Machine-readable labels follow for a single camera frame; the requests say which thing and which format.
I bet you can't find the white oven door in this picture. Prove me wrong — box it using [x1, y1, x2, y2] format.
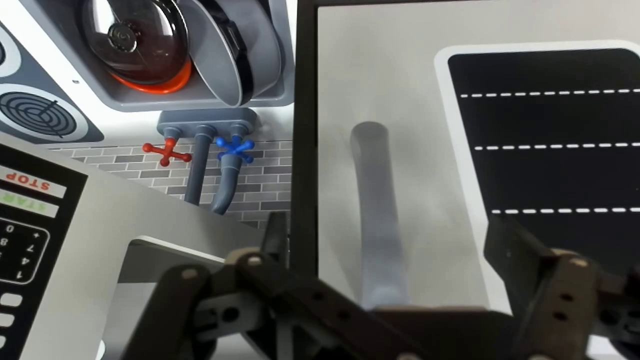
[297, 0, 640, 316]

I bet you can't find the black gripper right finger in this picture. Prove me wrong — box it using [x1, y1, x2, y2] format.
[486, 222, 640, 360]

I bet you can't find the black white toy kitchen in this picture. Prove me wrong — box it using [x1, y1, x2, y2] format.
[0, 0, 640, 360]

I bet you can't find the grey toy faucet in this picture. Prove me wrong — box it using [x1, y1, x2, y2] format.
[157, 105, 263, 215]

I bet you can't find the blue toy tap knob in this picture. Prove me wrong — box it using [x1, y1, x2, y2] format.
[215, 135, 256, 166]

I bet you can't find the toy pot with glass lid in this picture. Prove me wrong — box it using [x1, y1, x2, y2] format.
[80, 0, 197, 95]

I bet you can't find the grey toy pan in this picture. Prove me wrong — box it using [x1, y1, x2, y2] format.
[179, 0, 288, 107]

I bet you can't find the red toy tap knob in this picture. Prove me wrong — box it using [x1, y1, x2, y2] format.
[140, 135, 195, 168]

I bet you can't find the grey handle of chalkboard door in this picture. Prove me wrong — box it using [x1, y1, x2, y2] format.
[348, 118, 410, 310]

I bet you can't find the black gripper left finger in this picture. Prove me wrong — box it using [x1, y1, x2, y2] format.
[123, 212, 417, 360]

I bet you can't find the toy microwave with black keypad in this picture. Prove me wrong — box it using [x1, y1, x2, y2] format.
[0, 142, 290, 360]

